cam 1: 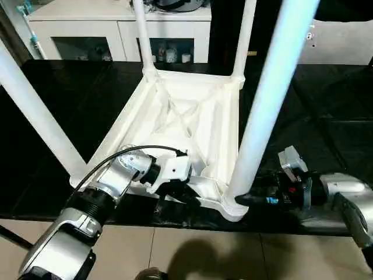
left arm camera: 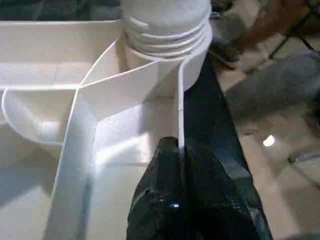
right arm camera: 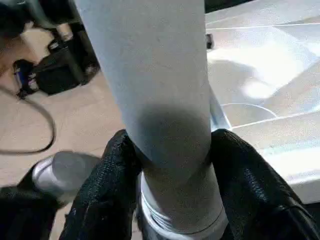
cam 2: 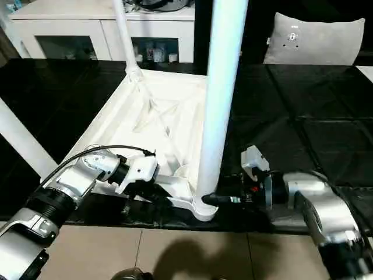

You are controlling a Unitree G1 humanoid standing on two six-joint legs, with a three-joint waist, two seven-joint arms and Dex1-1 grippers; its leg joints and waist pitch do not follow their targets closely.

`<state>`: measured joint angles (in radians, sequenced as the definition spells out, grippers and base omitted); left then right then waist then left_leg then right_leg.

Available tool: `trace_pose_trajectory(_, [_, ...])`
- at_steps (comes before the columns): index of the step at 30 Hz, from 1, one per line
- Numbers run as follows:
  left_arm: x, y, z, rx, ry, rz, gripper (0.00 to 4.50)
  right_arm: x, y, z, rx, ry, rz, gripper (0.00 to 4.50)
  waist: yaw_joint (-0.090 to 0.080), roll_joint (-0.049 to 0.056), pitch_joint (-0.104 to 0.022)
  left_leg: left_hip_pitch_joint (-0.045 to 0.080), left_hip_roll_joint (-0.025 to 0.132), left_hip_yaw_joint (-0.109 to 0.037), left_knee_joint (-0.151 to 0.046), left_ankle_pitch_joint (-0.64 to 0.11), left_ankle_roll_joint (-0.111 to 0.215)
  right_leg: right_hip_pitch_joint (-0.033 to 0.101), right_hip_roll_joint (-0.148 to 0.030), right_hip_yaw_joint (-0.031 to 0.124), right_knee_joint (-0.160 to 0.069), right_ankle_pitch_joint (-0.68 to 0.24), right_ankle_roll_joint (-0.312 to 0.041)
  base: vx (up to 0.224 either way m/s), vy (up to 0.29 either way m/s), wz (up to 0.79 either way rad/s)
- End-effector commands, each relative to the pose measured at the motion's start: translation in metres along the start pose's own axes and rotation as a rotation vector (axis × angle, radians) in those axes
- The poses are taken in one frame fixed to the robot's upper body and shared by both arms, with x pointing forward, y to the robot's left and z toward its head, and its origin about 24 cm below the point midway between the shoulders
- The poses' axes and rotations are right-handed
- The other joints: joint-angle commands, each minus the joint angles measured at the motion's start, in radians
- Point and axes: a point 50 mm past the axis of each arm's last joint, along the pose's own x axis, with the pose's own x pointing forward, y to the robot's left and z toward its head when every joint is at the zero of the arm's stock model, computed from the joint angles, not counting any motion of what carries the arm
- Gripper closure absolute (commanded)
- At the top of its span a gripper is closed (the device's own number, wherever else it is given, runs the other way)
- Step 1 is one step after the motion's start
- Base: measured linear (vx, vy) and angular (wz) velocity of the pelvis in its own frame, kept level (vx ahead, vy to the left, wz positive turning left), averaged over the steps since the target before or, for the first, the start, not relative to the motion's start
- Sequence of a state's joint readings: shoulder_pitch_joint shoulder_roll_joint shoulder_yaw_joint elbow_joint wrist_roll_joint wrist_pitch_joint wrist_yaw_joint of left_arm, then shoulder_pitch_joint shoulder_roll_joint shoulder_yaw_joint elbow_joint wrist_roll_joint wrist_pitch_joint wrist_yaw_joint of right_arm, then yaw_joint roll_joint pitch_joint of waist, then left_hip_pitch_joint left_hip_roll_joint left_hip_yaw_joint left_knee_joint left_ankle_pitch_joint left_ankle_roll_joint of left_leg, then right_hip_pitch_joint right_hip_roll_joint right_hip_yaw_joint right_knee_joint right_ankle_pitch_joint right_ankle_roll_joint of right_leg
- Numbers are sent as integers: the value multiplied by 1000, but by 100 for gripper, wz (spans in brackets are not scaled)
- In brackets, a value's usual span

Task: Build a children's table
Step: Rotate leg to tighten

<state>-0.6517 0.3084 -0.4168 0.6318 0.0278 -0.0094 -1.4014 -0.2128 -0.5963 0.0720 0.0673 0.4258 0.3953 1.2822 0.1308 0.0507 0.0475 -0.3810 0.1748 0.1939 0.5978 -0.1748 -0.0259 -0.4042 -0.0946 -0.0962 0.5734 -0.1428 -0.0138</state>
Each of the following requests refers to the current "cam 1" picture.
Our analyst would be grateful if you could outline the white plastic table leg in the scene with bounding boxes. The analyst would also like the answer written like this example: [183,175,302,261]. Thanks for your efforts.
[231,0,258,83]
[132,0,160,77]
[226,0,322,205]
[0,37,89,184]

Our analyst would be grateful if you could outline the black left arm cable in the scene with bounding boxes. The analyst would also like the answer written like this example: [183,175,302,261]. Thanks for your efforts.
[69,145,189,200]

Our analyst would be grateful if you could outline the white pipe with blue clip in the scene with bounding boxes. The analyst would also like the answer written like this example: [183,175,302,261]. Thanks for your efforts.
[15,3,48,61]

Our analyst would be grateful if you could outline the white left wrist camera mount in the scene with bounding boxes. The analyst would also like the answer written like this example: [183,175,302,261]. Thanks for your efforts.
[146,155,193,195]

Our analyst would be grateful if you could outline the dark round device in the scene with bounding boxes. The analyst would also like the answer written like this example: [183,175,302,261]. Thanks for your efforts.
[153,0,205,13]

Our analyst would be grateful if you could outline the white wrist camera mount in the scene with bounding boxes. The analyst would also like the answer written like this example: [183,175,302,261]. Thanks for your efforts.
[277,145,315,211]
[146,155,193,195]

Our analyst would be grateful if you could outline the black work mat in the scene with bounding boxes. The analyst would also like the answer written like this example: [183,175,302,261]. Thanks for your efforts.
[0,58,373,237]

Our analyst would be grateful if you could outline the black box with gold label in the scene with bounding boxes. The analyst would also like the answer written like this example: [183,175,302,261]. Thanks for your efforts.
[207,0,281,71]

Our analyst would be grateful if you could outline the dark robot left foot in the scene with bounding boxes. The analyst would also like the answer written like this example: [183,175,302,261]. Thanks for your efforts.
[136,267,169,280]

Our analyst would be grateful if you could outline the black metal support bar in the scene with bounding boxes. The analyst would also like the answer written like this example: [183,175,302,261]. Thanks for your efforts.
[0,223,33,249]

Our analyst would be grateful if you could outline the white plastic table top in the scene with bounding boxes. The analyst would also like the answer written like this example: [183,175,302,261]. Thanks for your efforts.
[68,68,251,222]

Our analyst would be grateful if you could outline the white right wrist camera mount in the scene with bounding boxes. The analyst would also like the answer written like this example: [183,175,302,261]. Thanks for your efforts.
[277,145,315,211]

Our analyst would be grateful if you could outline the white glass-door cabinet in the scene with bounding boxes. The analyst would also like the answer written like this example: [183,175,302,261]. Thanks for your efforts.
[25,0,213,64]

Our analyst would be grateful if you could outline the grey cushion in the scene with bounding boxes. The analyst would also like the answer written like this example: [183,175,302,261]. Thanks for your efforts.
[296,18,373,66]

